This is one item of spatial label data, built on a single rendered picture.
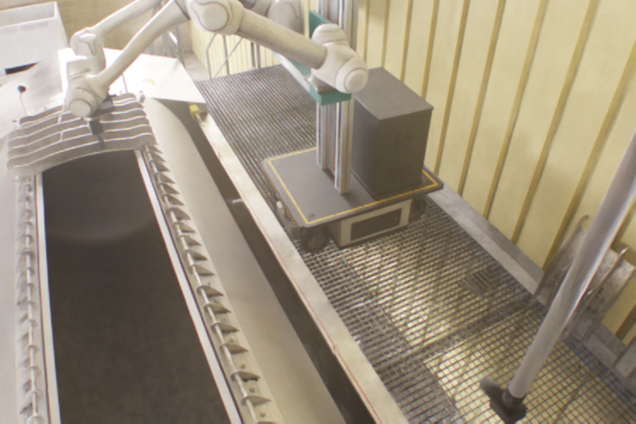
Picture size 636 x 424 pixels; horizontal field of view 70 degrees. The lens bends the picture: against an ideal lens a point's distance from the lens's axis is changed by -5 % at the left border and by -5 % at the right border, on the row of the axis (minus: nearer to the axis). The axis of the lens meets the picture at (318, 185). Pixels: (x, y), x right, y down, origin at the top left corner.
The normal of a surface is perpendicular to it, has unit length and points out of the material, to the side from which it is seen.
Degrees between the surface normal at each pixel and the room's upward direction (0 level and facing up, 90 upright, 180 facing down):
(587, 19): 90
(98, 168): 90
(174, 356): 9
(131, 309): 7
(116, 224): 65
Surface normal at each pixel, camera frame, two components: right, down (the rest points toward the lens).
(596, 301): -0.87, 0.10
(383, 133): 0.40, 0.57
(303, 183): 0.00, -0.78
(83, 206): 0.58, 0.26
